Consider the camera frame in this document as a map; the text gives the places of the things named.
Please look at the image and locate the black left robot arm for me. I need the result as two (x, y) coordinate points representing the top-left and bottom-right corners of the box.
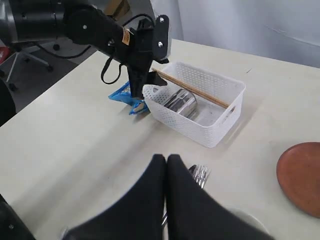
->
(9, 0), (171, 240)

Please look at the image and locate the clear faceted glass cup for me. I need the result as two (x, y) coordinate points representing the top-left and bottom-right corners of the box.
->
(164, 88), (198, 118)

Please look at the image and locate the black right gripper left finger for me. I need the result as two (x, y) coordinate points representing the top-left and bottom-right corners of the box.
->
(64, 154), (166, 240)

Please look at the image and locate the white perforated plastic basket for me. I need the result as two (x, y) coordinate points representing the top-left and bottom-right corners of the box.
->
(143, 61), (246, 148)

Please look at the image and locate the brown wooden plate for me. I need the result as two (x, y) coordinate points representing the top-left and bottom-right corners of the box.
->
(276, 142), (320, 218)

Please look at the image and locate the white floral ceramic bowl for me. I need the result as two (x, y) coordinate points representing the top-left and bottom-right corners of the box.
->
(226, 207), (274, 240)

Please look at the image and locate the blue chips bag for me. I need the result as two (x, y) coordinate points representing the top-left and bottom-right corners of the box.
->
(108, 81), (149, 116)

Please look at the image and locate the silver table knife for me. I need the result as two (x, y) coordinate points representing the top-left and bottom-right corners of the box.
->
(188, 164), (197, 177)

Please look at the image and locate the wooden chopstick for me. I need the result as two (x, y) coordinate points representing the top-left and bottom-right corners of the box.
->
(152, 68), (229, 109)

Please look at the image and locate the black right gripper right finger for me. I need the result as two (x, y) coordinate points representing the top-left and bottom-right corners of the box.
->
(166, 154), (272, 240)

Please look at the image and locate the silver fork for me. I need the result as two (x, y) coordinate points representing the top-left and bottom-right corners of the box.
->
(161, 164), (210, 231)

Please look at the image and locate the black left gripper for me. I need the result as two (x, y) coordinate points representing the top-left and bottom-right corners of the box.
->
(119, 14), (171, 98)

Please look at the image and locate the cardboard box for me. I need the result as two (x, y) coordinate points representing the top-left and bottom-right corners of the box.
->
(103, 0), (130, 20)

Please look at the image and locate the office chair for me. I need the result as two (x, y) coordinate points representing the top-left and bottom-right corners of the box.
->
(0, 43), (54, 92)

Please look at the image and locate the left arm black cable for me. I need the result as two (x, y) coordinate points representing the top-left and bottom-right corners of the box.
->
(100, 13), (156, 85)

